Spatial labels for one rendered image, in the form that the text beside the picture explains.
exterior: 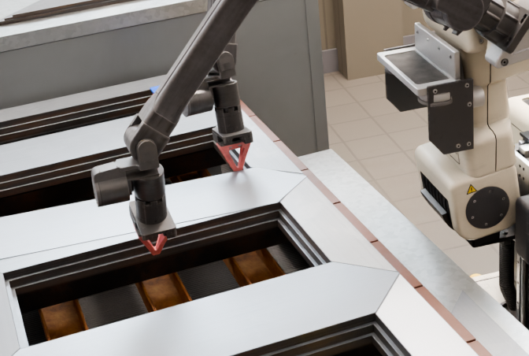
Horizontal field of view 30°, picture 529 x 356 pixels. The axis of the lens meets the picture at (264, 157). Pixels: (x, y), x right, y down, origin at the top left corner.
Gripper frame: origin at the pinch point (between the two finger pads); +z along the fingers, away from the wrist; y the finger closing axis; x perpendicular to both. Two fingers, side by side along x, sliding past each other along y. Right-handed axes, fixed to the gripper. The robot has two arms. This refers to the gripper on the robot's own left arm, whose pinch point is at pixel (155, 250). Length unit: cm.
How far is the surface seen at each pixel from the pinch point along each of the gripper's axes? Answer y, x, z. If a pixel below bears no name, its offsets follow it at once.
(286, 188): -10.3, 31.0, 1.8
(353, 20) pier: -244, 160, 114
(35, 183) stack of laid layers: -47, -17, 14
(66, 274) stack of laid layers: -4.1, -16.9, 4.2
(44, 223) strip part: -21.4, -18.0, 5.0
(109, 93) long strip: -86, 9, 20
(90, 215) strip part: -19.9, -8.8, 4.5
